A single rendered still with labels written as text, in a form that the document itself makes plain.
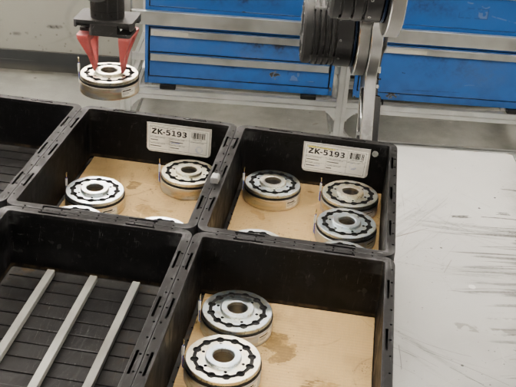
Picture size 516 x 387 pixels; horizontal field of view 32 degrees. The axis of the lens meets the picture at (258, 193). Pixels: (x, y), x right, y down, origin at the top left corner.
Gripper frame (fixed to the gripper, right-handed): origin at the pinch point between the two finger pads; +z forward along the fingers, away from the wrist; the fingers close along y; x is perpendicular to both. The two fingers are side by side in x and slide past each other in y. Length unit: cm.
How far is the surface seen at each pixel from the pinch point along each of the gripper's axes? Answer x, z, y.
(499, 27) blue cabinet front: 186, 44, 94
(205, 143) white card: 8.0, 17.0, 15.9
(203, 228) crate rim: -29.7, 12.7, 22.3
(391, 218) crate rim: -19, 13, 51
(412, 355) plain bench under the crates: -24, 37, 57
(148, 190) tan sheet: -2.6, 22.5, 7.4
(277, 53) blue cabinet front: 177, 59, 13
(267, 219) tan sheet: -7.4, 23.0, 30.0
